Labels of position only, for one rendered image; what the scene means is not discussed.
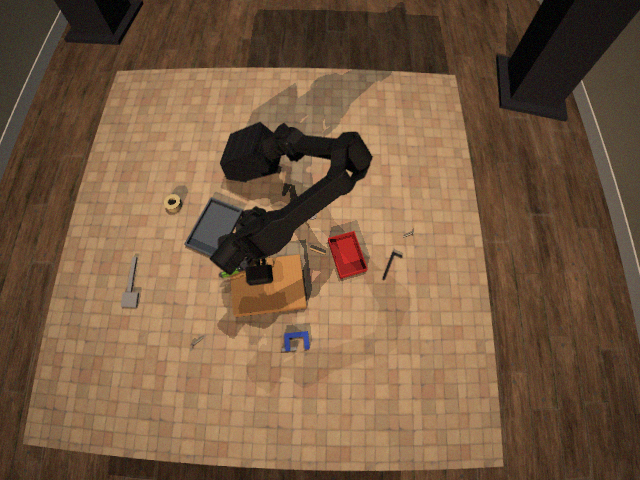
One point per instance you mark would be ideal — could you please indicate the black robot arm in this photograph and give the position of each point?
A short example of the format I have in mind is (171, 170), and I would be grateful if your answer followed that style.
(270, 232)

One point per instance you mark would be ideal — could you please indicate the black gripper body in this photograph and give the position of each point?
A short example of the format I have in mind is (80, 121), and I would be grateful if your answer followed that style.
(259, 274)

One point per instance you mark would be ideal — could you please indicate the red tray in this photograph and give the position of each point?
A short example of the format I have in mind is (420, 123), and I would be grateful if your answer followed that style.
(347, 254)

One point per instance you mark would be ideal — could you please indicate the blue c-shaped clamp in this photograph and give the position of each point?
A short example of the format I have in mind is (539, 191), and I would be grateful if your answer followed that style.
(287, 337)

